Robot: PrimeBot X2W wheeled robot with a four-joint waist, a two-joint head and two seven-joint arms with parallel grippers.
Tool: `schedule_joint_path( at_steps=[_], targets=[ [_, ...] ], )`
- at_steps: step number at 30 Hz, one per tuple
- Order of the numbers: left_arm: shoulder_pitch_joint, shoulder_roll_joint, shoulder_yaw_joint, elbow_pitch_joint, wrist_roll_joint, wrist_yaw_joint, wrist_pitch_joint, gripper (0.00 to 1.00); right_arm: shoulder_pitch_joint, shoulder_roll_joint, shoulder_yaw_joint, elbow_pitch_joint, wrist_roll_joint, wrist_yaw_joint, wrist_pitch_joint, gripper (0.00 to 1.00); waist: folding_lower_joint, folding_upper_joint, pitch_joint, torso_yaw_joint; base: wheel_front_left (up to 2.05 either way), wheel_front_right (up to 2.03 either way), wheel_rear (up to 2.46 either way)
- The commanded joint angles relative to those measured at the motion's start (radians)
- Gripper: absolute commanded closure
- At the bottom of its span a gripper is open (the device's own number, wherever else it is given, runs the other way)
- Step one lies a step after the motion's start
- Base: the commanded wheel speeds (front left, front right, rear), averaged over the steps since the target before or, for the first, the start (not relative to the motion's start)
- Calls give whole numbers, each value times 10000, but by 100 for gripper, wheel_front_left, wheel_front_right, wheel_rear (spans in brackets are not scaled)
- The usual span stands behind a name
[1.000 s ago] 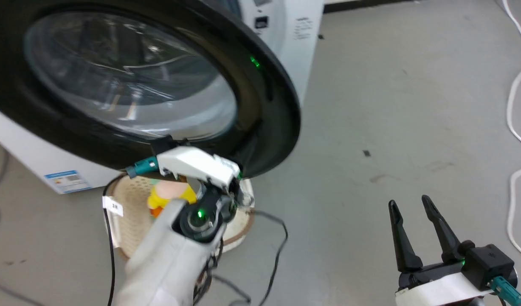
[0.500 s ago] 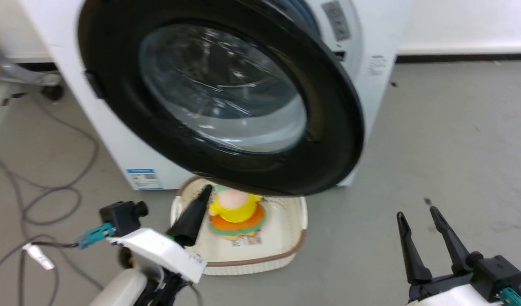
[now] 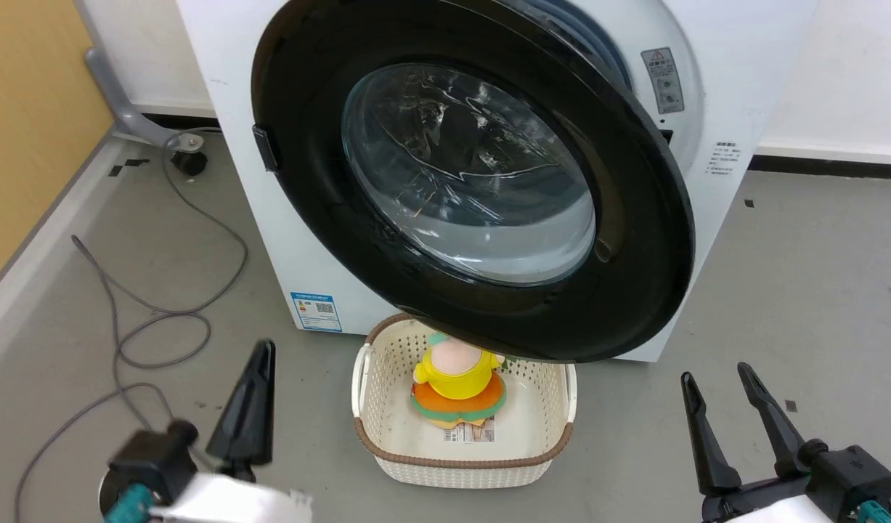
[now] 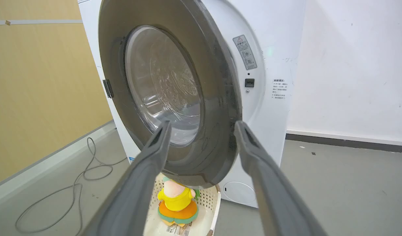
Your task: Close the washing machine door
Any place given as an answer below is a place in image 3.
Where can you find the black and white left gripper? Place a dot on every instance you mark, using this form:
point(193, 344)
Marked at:
point(158, 457)

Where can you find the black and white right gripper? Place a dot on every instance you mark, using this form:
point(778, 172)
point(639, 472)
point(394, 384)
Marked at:
point(852, 476)

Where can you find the white front-load washing machine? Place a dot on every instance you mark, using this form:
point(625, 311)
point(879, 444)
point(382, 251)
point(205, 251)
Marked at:
point(307, 240)

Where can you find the black round glass washer door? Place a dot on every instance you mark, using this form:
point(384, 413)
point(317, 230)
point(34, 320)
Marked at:
point(634, 240)

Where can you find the grey rubber door seal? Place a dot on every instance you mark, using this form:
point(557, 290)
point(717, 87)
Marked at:
point(597, 36)

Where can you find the blue energy label sticker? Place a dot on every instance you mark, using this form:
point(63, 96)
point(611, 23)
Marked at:
point(316, 312)

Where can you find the white basket with brown rim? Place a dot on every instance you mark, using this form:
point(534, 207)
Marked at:
point(452, 468)

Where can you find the yellow and orange plush doll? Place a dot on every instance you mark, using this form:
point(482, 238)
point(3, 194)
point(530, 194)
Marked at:
point(456, 381)

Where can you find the white printed doll tag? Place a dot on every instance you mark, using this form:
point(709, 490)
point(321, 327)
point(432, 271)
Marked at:
point(470, 433)

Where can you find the black caster wheel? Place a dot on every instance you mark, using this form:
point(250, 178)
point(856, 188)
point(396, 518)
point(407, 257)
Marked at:
point(189, 161)

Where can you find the grey stand leg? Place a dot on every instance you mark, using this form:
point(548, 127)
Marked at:
point(118, 105)

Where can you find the grey warning sticker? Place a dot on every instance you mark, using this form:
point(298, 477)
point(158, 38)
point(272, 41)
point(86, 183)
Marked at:
point(663, 80)

